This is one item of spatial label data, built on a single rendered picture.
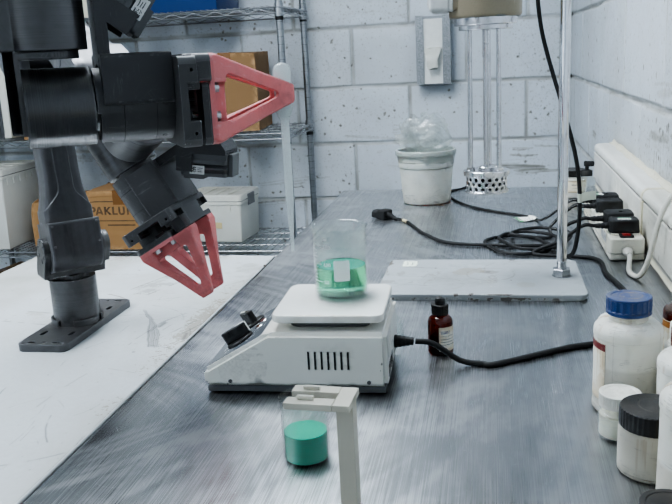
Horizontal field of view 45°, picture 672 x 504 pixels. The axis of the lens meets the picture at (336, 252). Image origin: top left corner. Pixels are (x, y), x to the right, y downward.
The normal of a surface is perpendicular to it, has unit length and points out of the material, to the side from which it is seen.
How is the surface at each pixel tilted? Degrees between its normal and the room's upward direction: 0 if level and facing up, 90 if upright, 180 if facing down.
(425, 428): 0
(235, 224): 92
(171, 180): 60
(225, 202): 90
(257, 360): 90
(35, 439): 0
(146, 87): 90
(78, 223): 81
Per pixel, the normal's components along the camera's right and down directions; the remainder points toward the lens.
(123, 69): 0.37, 0.20
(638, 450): -0.63, 0.22
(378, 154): -0.18, 0.24
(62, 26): 0.74, 0.13
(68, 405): -0.05, -0.97
